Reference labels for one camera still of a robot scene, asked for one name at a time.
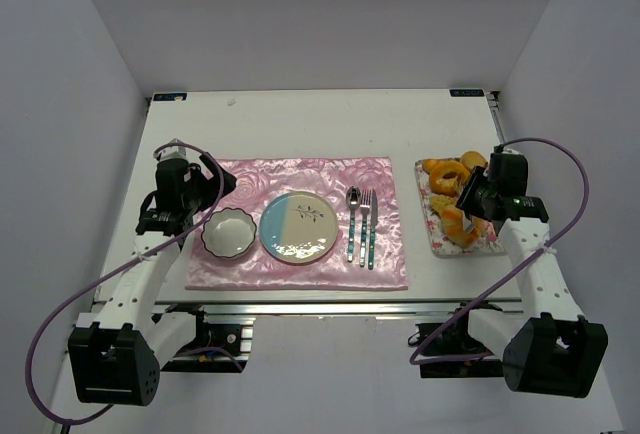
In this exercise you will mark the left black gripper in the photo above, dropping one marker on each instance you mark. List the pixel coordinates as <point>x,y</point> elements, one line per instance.
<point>215,184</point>

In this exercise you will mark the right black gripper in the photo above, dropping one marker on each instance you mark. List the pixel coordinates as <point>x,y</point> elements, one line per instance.
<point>473,193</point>

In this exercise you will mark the orange glazed donut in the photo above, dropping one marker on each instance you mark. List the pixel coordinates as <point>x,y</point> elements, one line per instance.
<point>447,177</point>

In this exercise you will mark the metal tongs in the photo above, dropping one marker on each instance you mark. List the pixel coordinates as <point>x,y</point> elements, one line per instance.
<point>468,224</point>

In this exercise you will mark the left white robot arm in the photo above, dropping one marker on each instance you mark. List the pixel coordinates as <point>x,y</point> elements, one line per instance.
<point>117,359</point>

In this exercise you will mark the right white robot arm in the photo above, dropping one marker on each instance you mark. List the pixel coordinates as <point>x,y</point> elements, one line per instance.
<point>555,350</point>

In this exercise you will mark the striped croissant bread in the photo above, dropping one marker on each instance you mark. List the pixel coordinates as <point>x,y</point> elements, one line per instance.
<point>452,223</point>

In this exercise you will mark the small garlic bread piece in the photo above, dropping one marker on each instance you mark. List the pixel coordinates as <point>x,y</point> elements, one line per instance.
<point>440,202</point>

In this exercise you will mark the oval striped bread roll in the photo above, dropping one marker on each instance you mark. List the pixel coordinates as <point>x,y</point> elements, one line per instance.
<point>431,165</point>

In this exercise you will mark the round yellow bun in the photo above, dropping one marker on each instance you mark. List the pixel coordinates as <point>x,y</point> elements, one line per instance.
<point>472,159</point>

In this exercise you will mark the floral rectangular tray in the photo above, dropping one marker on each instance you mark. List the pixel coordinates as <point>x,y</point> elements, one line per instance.
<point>441,245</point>

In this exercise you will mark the white scalloped bowl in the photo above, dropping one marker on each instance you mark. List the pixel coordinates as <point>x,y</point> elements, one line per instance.
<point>229,233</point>

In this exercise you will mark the right blue table label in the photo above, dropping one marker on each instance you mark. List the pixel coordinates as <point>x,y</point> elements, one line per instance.
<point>457,92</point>

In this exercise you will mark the blue and beige plate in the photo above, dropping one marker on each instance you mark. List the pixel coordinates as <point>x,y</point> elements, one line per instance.
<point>298,228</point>

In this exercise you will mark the knife with patterned handle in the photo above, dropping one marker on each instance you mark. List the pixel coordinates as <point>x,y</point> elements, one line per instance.
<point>372,233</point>

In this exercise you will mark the fork with patterned handle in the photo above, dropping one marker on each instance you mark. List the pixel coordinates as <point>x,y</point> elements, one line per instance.
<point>365,207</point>

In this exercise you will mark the spoon with patterned handle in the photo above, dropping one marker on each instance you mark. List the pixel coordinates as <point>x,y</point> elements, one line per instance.
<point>353,199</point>

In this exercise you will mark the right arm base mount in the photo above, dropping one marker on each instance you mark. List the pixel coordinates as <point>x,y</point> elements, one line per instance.
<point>455,341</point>

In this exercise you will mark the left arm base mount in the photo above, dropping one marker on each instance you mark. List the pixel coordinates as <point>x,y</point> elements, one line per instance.
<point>222,344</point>

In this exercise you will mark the aluminium frame rail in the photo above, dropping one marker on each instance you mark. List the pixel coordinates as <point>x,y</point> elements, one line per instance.
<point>310,308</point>

